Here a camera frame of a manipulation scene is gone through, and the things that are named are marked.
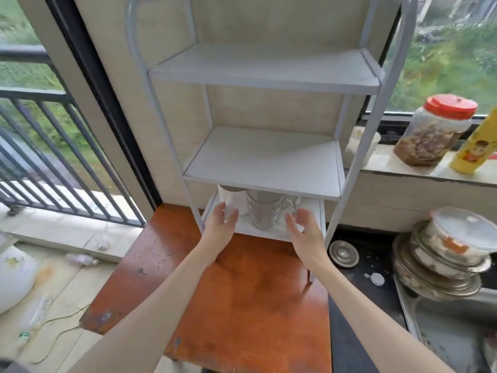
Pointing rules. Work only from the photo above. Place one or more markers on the person's left hand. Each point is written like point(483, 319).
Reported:
point(217, 233)

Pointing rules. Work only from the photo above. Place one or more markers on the person's right hand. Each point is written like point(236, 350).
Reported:
point(310, 240)

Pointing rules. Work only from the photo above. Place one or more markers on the plain white mug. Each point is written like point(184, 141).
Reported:
point(237, 203)

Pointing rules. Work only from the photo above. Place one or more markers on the clear glass mug cup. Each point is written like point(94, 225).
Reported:
point(291, 203)
point(264, 211)

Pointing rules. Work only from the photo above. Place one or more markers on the white metal shelf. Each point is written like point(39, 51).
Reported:
point(264, 69)

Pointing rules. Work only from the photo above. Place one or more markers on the person's right forearm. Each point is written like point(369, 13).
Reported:
point(369, 326)

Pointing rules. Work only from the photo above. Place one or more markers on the person's left forearm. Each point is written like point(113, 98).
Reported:
point(147, 326)

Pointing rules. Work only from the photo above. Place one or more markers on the round steel sink strainer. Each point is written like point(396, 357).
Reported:
point(343, 253)

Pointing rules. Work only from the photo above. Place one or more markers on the white bottle cap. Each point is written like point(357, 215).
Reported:
point(377, 279)

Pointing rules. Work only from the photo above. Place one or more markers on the red-brown wooden table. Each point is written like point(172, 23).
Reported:
point(252, 306)

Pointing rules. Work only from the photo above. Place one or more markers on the small white round pot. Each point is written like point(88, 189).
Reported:
point(349, 147)

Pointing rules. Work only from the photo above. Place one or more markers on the beige stone windowsill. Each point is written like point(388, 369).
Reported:
point(388, 167)

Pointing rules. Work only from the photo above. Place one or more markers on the crumpled white paper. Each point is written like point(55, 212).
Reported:
point(103, 244)

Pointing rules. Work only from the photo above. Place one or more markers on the empty clear bottle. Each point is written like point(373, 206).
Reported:
point(81, 260)

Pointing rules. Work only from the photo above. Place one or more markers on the lidded glass food container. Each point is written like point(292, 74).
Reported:
point(458, 225)

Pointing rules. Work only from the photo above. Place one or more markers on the red-lid plastic jar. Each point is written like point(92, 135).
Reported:
point(427, 139)

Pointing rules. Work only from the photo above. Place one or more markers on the stainless steel sink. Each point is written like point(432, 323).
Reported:
point(446, 326)

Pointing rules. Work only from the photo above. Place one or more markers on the yellow bottle orange cap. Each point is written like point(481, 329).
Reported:
point(475, 147)

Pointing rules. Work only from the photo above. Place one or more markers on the clear plastic floor wrapper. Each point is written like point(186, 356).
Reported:
point(35, 316)

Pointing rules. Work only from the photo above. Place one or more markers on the black balcony railing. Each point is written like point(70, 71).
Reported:
point(35, 95)

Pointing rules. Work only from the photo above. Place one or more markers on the black window frame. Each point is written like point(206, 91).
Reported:
point(392, 130)

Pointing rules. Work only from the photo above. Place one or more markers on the black door frame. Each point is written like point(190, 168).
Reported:
point(97, 85)

